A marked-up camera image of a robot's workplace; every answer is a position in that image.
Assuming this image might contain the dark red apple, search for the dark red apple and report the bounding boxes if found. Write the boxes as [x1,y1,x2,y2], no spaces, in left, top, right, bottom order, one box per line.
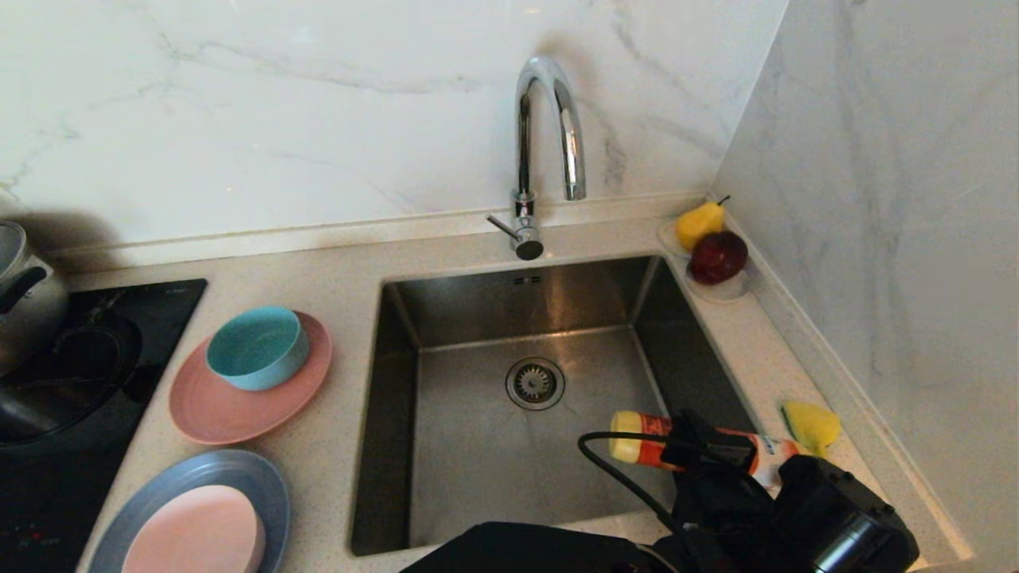
[689,231,749,287]

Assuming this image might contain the yellow pear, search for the yellow pear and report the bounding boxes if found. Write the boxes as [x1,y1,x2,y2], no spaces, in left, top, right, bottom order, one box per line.
[675,196,731,252]

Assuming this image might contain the round metal drain strainer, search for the round metal drain strainer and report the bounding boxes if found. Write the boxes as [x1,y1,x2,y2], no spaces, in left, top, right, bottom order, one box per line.
[506,357,566,411]

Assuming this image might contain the steel pot with black handle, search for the steel pot with black handle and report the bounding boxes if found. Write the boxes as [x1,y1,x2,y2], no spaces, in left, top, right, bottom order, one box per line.
[0,220,69,375]

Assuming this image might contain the small white fruit dish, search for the small white fruit dish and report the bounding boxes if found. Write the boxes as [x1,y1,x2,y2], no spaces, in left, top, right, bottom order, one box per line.
[658,220,752,305]

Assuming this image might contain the chrome gooseneck faucet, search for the chrome gooseneck faucet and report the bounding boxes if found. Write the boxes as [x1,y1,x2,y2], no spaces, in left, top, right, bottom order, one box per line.
[486,56,588,259]

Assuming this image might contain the yellow sponge brush with handle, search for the yellow sponge brush with handle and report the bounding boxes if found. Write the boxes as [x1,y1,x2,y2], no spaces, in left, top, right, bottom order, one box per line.
[781,401,841,458]

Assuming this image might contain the black glass induction cooktop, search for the black glass induction cooktop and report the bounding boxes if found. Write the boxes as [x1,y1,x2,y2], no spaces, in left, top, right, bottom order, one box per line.
[0,279,208,573]

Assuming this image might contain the black frying pan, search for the black frying pan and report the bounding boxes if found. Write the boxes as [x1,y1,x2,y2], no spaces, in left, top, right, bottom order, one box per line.
[0,318,144,446]

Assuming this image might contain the yellow-capped orange dish soap bottle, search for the yellow-capped orange dish soap bottle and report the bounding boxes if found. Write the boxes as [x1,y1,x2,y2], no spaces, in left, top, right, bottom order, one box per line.
[609,410,814,489]

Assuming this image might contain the large pink plate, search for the large pink plate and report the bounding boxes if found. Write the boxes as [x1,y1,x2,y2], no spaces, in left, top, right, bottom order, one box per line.
[169,310,333,445]

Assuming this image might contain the teal bowl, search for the teal bowl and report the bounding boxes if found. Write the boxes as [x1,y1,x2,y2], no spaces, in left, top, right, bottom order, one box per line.
[205,306,310,392]

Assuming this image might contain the stainless steel sink basin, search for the stainless steel sink basin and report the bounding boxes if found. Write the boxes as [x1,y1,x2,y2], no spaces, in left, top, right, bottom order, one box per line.
[350,253,787,556]

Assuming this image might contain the large blue-grey plate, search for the large blue-grey plate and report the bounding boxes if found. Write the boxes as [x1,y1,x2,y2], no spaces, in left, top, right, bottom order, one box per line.
[88,450,292,573]

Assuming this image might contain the pink bowl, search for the pink bowl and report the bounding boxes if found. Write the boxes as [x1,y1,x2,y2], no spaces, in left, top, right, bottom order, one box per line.
[121,485,267,573]

